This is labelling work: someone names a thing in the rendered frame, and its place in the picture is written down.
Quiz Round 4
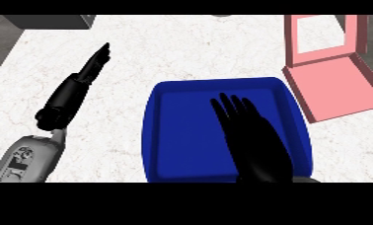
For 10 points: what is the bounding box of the pink cardboard box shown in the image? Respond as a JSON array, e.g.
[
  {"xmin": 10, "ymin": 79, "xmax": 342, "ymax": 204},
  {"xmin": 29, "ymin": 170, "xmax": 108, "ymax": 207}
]
[{"xmin": 282, "ymin": 15, "xmax": 373, "ymax": 124}]

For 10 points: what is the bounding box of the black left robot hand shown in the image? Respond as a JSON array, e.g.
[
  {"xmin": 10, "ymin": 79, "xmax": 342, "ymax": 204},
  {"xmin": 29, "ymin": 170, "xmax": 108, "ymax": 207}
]
[{"xmin": 34, "ymin": 41, "xmax": 112, "ymax": 132}]

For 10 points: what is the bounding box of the blue tray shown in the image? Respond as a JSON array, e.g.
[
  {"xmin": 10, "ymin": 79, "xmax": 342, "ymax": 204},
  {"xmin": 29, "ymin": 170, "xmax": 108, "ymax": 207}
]
[{"xmin": 142, "ymin": 76, "xmax": 314, "ymax": 184}]

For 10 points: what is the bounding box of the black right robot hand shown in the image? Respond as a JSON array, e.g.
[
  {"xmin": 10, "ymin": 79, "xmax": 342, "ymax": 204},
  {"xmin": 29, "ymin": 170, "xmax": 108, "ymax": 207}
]
[{"xmin": 208, "ymin": 92, "xmax": 296, "ymax": 184}]

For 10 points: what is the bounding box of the dark grey appliance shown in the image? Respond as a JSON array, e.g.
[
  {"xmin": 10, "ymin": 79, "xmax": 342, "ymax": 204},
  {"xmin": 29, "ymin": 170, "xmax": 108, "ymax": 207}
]
[{"xmin": 3, "ymin": 15, "xmax": 97, "ymax": 31}]

